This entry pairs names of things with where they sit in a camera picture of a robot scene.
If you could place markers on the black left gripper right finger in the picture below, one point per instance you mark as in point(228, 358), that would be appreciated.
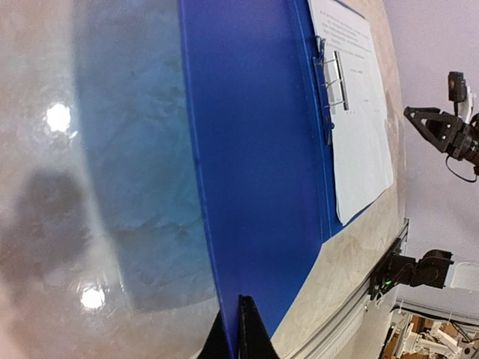
point(254, 341)

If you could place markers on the blue plastic clip folder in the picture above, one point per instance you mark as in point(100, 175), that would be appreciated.
point(264, 171)

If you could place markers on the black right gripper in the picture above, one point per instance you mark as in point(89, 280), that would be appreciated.
point(447, 133)

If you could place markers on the silver metal folder clip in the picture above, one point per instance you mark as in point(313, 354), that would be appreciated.
point(331, 86)

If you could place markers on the aluminium front rail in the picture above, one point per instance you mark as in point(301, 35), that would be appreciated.
point(331, 305)

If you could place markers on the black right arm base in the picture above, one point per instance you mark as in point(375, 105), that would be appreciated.
point(395, 269)

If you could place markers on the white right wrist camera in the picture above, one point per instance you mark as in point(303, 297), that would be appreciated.
point(461, 95)

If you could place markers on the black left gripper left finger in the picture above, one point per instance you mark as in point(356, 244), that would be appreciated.
point(216, 345)

